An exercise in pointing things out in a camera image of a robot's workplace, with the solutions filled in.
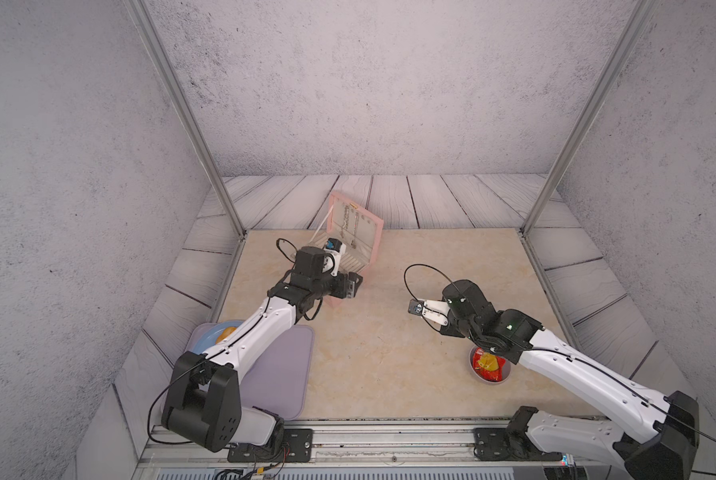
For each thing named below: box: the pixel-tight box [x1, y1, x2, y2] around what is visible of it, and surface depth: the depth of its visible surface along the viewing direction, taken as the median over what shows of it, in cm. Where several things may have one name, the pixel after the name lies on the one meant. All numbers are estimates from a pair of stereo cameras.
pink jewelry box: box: [314, 192, 385, 300], surface depth 103 cm
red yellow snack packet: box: [472, 347, 507, 382], surface depth 84 cm
